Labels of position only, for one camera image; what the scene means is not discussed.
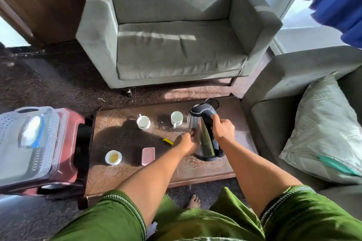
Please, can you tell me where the person's left hand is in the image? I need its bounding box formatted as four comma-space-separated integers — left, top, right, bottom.
172, 129, 201, 158

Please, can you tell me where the person's right hand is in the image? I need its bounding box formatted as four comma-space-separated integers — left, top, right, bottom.
210, 114, 236, 145

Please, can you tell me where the steel electric kettle black handle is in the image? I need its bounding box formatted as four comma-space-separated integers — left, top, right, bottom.
187, 103, 225, 162

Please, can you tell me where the black mesh cup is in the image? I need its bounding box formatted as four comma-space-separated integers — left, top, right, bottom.
204, 98, 220, 111

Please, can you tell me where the tall white mug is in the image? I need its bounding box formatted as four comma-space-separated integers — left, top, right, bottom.
170, 111, 184, 129

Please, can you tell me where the pink lidded box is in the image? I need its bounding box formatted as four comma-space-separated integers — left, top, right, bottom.
141, 147, 156, 166

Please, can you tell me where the white handled teacup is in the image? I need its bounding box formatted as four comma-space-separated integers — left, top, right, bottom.
136, 113, 151, 131

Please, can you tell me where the white scalloped rim cup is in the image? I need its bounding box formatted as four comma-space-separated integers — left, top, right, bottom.
105, 149, 123, 166

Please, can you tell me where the clear plastic bag blue zip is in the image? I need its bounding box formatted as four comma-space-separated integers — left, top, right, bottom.
17, 108, 54, 149

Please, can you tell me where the white perforated plastic basket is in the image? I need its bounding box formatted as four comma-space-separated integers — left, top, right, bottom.
0, 106, 61, 188

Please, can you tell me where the person's right forearm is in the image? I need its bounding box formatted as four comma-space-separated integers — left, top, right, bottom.
219, 140, 303, 219

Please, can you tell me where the person's left forearm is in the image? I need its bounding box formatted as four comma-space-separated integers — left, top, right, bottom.
116, 150, 193, 229

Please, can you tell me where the dark wooden coffee table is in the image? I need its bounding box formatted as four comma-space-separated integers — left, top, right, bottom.
74, 95, 259, 210

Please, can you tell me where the person's green garment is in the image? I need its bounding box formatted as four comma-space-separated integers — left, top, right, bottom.
51, 185, 362, 241

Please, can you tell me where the grey-green loveseat sofa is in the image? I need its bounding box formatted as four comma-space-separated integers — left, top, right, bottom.
75, 0, 283, 89

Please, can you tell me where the pale green patterned cushion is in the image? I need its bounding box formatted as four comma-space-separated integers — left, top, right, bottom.
279, 73, 362, 185

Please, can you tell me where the red plastic stool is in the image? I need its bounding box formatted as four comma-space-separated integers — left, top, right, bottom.
0, 107, 85, 196

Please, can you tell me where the brown wooden door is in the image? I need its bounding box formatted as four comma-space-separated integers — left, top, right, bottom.
0, 0, 92, 48

